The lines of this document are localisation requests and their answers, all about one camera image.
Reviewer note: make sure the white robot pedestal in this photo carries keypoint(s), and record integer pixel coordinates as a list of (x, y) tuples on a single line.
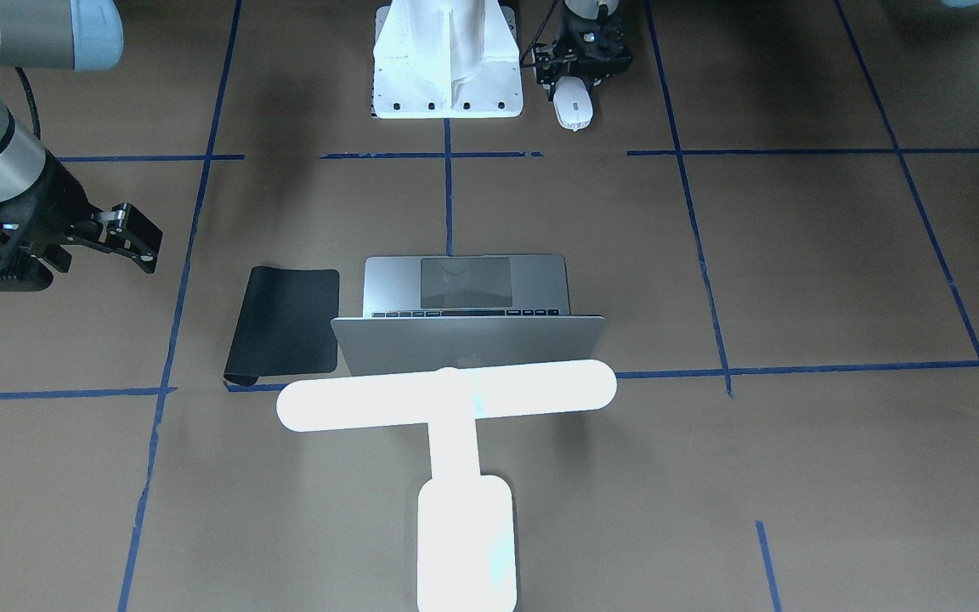
[(444, 59)]

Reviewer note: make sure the grey laptop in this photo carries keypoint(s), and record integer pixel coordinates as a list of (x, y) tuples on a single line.
[(426, 312)]

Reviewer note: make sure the black mouse pad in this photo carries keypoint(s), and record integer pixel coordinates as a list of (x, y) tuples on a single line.
[(284, 327)]

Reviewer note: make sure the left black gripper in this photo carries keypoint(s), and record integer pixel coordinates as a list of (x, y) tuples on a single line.
[(554, 70)]

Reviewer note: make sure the white computer mouse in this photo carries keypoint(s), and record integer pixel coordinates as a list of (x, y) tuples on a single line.
[(572, 103)]

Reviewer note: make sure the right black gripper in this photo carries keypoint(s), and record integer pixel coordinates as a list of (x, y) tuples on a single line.
[(54, 210)]

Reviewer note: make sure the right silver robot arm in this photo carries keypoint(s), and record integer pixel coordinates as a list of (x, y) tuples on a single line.
[(82, 36)]

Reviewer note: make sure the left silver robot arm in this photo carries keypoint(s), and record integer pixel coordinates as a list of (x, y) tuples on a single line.
[(588, 10)]

